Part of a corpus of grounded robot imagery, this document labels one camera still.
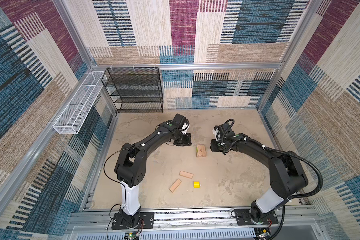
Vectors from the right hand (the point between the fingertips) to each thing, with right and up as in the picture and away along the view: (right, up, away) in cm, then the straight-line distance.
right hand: (212, 148), depth 91 cm
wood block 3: (-22, -19, -8) cm, 30 cm away
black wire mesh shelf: (-52, +39, +18) cm, 67 cm away
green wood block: (-9, -1, +5) cm, 10 cm away
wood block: (-7, -1, +3) cm, 8 cm away
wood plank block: (-16, -14, -4) cm, 22 cm away
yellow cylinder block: (-10, -19, -8) cm, 22 cm away
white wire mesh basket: (-70, +17, -20) cm, 75 cm away
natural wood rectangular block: (-9, -4, +2) cm, 10 cm away
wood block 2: (-5, -2, +3) cm, 6 cm away
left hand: (-12, +4, -2) cm, 13 cm away
